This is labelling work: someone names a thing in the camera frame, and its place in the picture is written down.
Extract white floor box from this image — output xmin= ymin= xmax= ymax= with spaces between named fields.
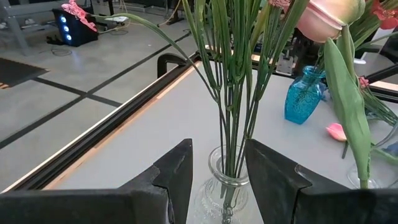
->
xmin=104 ymin=15 xmax=129 ymax=24

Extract blue textured glass vase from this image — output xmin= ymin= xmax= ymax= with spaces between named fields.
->
xmin=284 ymin=65 xmax=327 ymax=125

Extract grey metal bench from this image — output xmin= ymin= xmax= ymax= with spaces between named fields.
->
xmin=0 ymin=0 xmax=68 ymax=57

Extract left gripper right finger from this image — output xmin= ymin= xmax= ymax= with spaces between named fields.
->
xmin=244 ymin=138 xmax=398 ymax=224

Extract small clear cut-glass vase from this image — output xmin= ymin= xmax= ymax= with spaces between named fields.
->
xmin=192 ymin=145 xmax=259 ymax=224

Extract black computer tower blue lights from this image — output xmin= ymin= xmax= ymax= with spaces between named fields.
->
xmin=51 ymin=7 xmax=100 ymax=48

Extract pink artificial flower bunch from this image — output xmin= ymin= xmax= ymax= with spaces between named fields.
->
xmin=242 ymin=0 xmax=312 ymax=175
xmin=90 ymin=0 xmax=246 ymax=187

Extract pink red patterned cloth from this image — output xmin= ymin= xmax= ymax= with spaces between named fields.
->
xmin=60 ymin=0 xmax=99 ymax=33

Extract black floor mat orange stripes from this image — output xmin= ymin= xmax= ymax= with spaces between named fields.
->
xmin=0 ymin=57 xmax=50 ymax=90

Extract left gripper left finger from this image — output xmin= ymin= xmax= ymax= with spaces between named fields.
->
xmin=0 ymin=138 xmax=194 ymax=224

